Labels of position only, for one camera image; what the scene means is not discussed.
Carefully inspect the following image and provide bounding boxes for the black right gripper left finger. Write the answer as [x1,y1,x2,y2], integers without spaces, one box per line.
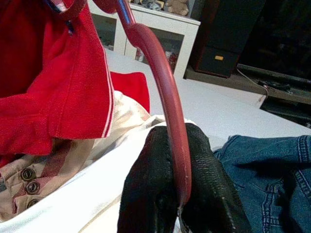
[118,125,182,233]

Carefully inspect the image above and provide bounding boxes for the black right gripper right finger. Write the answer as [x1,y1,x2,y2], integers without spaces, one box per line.
[179,123,251,233]

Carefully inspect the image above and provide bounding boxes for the red plastic hanger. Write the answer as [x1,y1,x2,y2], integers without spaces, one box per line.
[93,0,192,207]

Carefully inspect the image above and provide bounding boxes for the white blouse with dark buttons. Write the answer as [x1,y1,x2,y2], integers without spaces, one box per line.
[0,91,185,233]

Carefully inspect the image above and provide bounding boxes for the red polo shirt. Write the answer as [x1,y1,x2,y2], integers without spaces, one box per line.
[0,0,150,158]

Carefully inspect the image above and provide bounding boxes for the blue jeans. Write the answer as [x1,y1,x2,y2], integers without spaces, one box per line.
[213,134,311,233]

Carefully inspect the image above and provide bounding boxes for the white table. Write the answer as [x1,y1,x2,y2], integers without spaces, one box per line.
[104,48,311,156]

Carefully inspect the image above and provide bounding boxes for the black television stand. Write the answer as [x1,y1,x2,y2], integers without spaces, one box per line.
[234,62,311,128]

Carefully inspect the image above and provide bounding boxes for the tall black speaker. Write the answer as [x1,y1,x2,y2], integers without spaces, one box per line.
[189,0,265,79]

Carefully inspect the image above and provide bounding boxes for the white glass-door cabinet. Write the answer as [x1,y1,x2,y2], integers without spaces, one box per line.
[88,0,201,80]

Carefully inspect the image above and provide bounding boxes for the black flat television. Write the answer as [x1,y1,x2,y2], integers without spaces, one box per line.
[240,0,311,81]

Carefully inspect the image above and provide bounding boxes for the teddy bear figurine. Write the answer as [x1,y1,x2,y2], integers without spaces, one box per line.
[165,0,190,15]

